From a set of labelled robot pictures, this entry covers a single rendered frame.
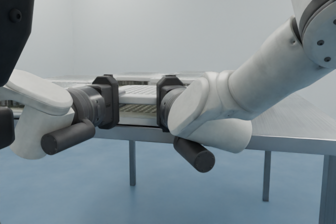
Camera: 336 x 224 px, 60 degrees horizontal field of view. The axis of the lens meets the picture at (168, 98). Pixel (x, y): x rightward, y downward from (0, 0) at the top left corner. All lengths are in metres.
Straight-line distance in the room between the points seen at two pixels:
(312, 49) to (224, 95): 0.15
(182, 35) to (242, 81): 3.98
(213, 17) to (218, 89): 3.85
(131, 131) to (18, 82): 0.30
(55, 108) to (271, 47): 0.32
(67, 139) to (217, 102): 0.25
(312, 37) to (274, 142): 0.43
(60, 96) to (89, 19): 4.66
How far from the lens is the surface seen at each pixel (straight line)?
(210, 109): 0.37
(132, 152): 2.35
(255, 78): 0.35
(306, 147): 0.67
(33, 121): 0.50
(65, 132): 0.49
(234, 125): 0.45
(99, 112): 0.58
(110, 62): 4.88
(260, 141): 0.66
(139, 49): 4.61
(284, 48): 0.32
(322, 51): 0.27
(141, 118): 0.69
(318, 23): 0.25
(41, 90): 0.49
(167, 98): 0.53
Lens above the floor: 1.03
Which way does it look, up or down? 8 degrees down
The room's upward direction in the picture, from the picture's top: straight up
